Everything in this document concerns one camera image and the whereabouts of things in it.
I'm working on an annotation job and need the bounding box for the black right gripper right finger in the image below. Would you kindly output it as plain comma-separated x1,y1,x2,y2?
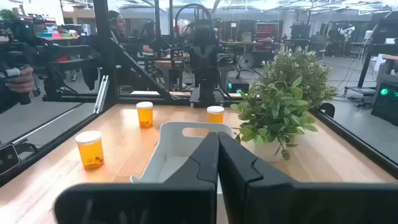
218,131,398,224

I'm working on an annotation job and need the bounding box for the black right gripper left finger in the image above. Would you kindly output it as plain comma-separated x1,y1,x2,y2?
53,131,220,224

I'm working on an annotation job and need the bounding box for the clear plastic tray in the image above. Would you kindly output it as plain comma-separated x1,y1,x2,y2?
129,121,233,195

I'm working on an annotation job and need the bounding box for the orange pill bottle white cap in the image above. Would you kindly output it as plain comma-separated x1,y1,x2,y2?
75,130,105,171
206,105,225,124
136,101,154,129

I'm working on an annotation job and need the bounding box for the black floor fan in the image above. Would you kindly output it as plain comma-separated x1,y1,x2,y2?
236,52,256,72

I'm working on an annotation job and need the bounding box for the black box green light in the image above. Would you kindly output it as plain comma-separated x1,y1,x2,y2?
370,80,398,127
226,81,250,94

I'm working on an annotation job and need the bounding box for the red tool cabinet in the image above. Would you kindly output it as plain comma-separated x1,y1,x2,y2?
254,21,280,52

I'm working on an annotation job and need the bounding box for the broad-leaf green potted plant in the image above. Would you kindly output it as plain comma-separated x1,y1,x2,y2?
229,76,320,163

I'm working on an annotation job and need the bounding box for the person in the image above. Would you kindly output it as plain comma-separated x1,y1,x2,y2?
107,9,156,55

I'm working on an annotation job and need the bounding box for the small-leaf flowering potted plant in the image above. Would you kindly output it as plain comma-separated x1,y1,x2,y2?
259,46,338,108

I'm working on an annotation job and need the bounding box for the silver aluminium bar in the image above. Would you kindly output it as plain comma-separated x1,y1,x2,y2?
93,74,110,114

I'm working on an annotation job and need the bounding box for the white robot figure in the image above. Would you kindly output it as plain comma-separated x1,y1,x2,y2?
338,24,356,41

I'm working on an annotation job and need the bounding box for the person's hand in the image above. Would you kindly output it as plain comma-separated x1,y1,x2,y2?
5,67,35,94

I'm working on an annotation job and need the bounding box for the black frame-mounted camera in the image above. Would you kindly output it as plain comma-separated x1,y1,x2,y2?
0,143,21,175

